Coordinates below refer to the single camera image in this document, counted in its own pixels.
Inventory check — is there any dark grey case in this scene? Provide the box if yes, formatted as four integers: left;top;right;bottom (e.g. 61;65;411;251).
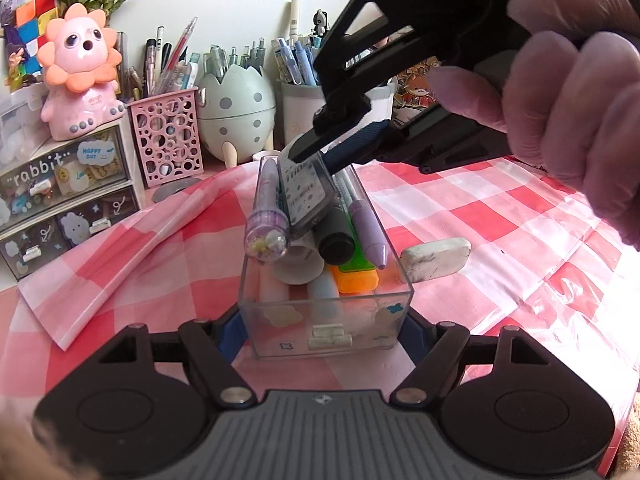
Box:
278;152;337;240

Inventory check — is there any pink lion toy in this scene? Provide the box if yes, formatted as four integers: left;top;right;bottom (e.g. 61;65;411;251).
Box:
37;3;125;142

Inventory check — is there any pink spine comic book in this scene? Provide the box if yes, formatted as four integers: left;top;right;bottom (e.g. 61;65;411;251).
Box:
393;56;440;124

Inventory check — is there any grey white flower pen holder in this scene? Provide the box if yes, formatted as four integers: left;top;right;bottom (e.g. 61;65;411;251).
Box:
281;78;397;145

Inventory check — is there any white purple novelty pen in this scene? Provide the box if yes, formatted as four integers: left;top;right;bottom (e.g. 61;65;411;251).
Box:
244;156;290;264

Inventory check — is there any purple mechanical pencil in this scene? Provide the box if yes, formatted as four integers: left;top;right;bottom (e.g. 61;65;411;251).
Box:
335;169;388;270

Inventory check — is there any clear acrylic organizer box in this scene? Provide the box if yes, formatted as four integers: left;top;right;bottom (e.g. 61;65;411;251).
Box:
239;156;413;359

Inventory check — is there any green egg pen holder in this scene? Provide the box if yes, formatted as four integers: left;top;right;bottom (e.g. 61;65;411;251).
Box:
196;65;277;168

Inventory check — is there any black grey marker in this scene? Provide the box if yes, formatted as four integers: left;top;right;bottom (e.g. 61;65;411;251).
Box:
314;205;356;266

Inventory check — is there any orange highlighter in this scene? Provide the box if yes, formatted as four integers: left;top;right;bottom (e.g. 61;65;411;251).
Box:
329;266;380;296

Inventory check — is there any green white glue stick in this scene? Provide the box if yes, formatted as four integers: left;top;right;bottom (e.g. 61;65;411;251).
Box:
272;233;326;285

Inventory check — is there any green highlighter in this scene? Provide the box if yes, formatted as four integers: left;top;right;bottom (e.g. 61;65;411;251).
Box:
338;244;375;273

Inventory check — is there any gloved right hand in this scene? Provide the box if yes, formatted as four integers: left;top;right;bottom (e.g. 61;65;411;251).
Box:
427;0;639;247

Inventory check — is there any light blue highlighter pen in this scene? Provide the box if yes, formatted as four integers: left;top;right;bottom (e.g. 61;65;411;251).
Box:
307;273;341;321

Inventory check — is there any pink checkered tablecloth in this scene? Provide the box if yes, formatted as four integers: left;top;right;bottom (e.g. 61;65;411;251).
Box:
1;158;639;430

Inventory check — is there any white eraser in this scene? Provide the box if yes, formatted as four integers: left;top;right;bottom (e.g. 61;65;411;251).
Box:
400;237;472;284

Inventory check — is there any pink perforated pen holder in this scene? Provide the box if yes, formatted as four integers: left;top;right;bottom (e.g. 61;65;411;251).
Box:
128;89;204;188

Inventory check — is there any pink highlighter pen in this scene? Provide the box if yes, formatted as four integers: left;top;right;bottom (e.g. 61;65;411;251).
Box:
258;266;290;304

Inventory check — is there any white tape roll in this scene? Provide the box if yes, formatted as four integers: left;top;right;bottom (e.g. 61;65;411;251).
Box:
252;150;280;162

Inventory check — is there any white mini drawer unit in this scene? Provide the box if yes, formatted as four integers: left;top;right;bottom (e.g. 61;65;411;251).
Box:
0;84;148;286

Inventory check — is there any colourful rubik cube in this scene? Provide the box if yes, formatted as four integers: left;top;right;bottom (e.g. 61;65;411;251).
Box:
3;0;58;92

